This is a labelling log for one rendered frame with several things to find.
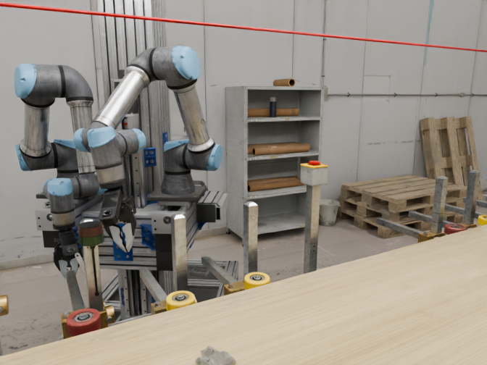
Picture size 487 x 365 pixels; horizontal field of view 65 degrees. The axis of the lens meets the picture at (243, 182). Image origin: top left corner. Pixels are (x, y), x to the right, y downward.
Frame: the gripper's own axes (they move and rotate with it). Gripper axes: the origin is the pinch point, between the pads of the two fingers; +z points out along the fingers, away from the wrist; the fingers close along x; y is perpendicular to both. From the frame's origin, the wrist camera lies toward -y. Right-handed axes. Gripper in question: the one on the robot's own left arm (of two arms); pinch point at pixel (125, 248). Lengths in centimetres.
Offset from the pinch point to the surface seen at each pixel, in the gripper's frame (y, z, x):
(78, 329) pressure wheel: -20.3, 11.6, 9.6
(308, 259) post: 24, 24, -57
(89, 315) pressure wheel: -15.4, 10.8, 8.3
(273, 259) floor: 219, 109, -60
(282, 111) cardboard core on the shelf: 290, -18, -98
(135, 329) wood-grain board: -22.2, 13.3, -4.4
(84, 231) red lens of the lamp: -14.7, -11.4, 4.4
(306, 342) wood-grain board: -30, 20, -45
